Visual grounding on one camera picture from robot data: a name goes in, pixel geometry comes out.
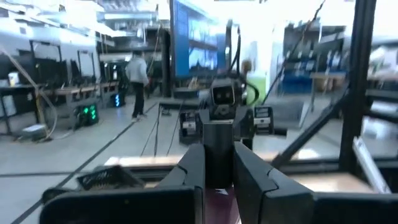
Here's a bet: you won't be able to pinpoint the person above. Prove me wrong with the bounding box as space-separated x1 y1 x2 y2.
125 49 150 123

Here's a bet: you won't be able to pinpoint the large blue display screen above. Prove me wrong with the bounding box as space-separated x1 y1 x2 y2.
170 0 227 80

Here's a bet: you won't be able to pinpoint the beige hanging cable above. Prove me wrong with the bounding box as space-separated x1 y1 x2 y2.
0 46 59 141

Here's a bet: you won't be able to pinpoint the black plastic lattice basket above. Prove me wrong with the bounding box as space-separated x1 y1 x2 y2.
76 164 146 191

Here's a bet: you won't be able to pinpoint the shelving rack blue bins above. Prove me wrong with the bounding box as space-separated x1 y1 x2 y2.
279 21 348 94

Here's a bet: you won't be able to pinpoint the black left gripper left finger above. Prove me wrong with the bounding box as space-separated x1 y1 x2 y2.
157 142 206 224

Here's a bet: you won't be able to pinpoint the black aluminium table frame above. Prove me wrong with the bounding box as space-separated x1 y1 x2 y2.
104 0 398 195

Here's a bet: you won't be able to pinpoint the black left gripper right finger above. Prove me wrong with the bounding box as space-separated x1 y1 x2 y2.
233 141 315 224

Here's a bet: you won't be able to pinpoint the white box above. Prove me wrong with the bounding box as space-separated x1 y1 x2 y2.
21 123 47 139

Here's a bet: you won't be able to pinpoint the black computer blue lights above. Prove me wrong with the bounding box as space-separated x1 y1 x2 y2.
109 92 126 108

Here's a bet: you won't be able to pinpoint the white light bar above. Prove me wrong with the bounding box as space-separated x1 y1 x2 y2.
352 136 392 194

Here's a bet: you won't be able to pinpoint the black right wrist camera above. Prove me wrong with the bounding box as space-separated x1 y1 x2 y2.
210 78 236 106

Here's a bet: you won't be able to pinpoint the black computer green lights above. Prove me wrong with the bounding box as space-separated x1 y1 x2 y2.
74 103 100 127

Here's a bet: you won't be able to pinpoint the wooden workbench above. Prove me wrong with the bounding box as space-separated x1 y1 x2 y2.
40 81 121 108

